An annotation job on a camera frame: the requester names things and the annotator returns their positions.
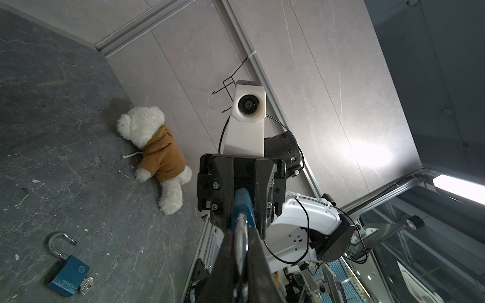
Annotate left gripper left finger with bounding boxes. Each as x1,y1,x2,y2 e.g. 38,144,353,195
196,229,237,303

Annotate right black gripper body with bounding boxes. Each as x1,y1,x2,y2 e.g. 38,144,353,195
197,154,286,239

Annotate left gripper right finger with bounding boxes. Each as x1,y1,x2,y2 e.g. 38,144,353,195
247,227,285,303

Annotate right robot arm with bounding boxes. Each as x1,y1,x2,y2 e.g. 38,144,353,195
197,131,370,271

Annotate white teddy bear brown hoodie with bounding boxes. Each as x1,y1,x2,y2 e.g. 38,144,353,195
116,106,192,215

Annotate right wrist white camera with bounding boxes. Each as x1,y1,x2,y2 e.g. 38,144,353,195
222,80,266,157

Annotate black wire hook rack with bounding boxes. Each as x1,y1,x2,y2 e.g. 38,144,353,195
212,51,256,102

